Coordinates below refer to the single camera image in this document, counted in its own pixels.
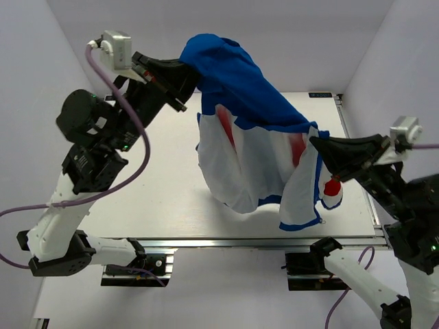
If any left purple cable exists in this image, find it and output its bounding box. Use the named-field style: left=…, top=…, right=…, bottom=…
left=0, top=47, right=152, bottom=269

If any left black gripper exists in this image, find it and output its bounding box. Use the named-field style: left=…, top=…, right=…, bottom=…
left=108, top=51, right=209, bottom=151

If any aluminium table front rail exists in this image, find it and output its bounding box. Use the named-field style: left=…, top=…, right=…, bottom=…
left=139, top=236, right=388, bottom=249

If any blue white red jacket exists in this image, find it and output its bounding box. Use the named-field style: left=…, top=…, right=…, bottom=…
left=180, top=34, right=343, bottom=232

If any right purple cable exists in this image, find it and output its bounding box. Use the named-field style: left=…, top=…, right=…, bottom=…
left=324, top=143, right=439, bottom=329

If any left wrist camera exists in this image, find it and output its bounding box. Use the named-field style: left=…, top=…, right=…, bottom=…
left=88, top=29, right=132, bottom=73

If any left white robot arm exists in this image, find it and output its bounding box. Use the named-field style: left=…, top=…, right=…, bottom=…
left=17, top=53, right=200, bottom=277

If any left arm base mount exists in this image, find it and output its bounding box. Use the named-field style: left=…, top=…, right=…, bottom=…
left=101, top=249, right=176, bottom=287

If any aluminium table rail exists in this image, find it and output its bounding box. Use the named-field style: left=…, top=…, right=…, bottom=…
left=139, top=236, right=388, bottom=249
left=333, top=94, right=384, bottom=236

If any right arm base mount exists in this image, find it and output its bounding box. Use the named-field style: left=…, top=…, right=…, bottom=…
left=281, top=252, right=348, bottom=291

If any aluminium table right rail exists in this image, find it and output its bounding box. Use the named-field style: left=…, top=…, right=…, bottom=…
left=333, top=94, right=384, bottom=236

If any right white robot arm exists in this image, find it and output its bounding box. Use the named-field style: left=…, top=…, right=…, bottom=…
left=309, top=134, right=438, bottom=328

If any purple cable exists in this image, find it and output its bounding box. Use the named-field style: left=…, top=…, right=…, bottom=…
left=0, top=47, right=152, bottom=269
left=324, top=143, right=439, bottom=329

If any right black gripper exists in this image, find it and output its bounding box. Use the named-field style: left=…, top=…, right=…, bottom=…
left=309, top=130, right=411, bottom=217

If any right blue corner label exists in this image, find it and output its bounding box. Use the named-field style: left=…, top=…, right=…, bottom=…
left=308, top=92, right=333, bottom=98

